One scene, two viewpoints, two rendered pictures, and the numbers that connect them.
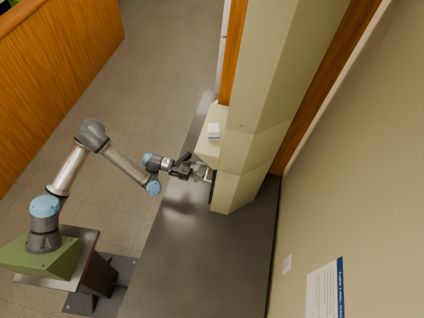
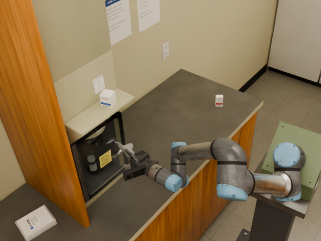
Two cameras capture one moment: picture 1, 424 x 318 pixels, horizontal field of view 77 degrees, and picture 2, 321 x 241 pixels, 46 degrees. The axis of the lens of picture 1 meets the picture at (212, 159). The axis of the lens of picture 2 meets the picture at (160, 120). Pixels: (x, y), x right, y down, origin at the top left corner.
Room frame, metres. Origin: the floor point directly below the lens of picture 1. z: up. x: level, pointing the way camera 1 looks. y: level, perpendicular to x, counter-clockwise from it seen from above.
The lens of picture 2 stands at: (1.75, 0.93, 2.50)
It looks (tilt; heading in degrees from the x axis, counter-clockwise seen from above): 40 degrees down; 214
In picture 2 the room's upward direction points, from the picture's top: 3 degrees counter-clockwise
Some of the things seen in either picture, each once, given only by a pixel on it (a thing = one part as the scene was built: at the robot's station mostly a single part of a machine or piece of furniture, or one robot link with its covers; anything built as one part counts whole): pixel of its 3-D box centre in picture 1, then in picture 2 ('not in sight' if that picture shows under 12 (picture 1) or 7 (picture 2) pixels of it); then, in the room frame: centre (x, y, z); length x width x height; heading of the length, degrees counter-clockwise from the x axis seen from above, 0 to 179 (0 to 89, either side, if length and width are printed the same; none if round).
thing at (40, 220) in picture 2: not in sight; (36, 223); (1.17, -0.22, 0.96); 0.16 x 0.12 x 0.04; 161
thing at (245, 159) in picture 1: (245, 159); (80, 125); (0.80, -0.17, 1.33); 0.32 x 0.25 x 0.77; 173
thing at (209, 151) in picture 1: (214, 134); (102, 118); (0.82, 0.01, 1.46); 0.32 x 0.11 x 0.10; 173
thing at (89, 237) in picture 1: (59, 255); (283, 182); (0.29, 0.74, 0.92); 0.32 x 0.32 x 0.04; 89
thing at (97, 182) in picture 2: (217, 166); (103, 157); (0.81, -0.04, 1.19); 0.30 x 0.01 x 0.40; 172
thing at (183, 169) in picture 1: (180, 169); (143, 163); (0.76, 0.16, 1.20); 0.12 x 0.09 x 0.08; 83
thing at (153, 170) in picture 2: (166, 164); (155, 171); (0.78, 0.24, 1.20); 0.08 x 0.05 x 0.08; 173
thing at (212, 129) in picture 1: (212, 132); (108, 98); (0.77, 0.01, 1.54); 0.05 x 0.05 x 0.06; 12
